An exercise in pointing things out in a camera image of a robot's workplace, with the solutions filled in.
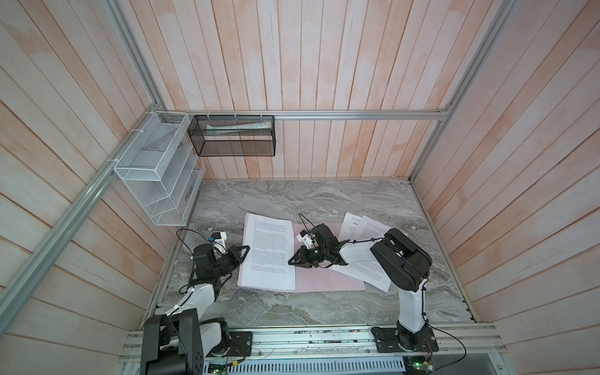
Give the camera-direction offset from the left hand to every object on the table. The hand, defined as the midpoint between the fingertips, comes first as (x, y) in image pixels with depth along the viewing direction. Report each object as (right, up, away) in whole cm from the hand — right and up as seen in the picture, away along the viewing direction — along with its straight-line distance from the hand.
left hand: (250, 250), depth 86 cm
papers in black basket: (-16, +47, +4) cm, 50 cm away
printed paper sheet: (+6, -6, +1) cm, 8 cm away
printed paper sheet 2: (+41, +7, +16) cm, 45 cm away
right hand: (+15, -6, +4) cm, 16 cm away
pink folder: (+27, -11, -1) cm, 29 cm away
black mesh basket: (-11, +49, +19) cm, 54 cm away
